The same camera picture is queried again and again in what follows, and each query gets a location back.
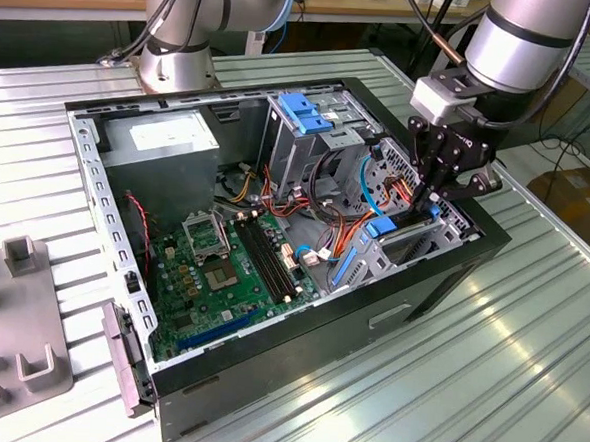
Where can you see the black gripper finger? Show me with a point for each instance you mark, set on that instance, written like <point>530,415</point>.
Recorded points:
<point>477,184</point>
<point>419,138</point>

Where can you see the hard disk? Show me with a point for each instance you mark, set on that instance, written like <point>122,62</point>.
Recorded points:
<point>382,227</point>

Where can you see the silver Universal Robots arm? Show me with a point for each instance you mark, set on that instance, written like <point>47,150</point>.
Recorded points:
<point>521,44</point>

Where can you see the metal disk bay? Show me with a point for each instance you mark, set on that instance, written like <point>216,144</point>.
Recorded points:
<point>447,235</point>

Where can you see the cardboard box with label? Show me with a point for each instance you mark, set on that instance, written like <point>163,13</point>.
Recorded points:
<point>577,198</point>

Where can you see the blue optical bay latch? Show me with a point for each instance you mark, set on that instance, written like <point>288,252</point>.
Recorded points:
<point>301,113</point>

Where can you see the metal optical drive cage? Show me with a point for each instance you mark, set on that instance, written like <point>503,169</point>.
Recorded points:
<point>284,155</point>

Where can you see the black RAM slot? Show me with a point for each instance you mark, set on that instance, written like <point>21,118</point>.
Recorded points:
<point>258,259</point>
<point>273,260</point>

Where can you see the black open PC case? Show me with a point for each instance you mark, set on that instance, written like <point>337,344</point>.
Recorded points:
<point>317,342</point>

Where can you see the green motherboard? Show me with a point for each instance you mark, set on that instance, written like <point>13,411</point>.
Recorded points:
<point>234,307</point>

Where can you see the grey power supply unit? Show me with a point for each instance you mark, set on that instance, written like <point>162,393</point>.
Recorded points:
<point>162,183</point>

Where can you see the blue expansion slot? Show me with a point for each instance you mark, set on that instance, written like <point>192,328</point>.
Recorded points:
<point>218,329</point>

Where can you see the grey plastic case bezel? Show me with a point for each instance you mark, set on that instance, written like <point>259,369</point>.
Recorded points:
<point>117,350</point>

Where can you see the grey parts rack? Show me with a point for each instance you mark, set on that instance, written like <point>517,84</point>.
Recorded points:
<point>19,314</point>

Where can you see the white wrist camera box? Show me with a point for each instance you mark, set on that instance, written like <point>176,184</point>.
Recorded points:
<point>432,101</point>

